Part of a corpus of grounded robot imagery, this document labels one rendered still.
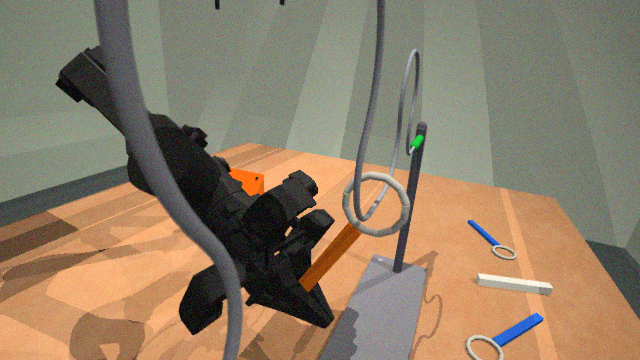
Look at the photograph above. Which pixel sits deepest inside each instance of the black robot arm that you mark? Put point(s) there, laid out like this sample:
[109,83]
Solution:
[203,180]

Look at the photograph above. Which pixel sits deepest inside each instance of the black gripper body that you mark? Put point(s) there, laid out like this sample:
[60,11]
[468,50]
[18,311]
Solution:
[202,302]

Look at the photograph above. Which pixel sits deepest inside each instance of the blue handle with grey loop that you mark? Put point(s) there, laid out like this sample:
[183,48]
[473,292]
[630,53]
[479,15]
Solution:
[490,239]
[507,336]

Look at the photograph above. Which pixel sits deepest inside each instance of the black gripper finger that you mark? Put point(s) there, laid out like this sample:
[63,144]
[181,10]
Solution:
[280,290]
[300,262]

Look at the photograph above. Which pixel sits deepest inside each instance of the grey ring with orange handle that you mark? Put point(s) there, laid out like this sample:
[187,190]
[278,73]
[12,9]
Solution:
[354,229]

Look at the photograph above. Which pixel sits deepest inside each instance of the grey rectangular bar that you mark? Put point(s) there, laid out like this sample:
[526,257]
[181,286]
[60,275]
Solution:
[514,284]

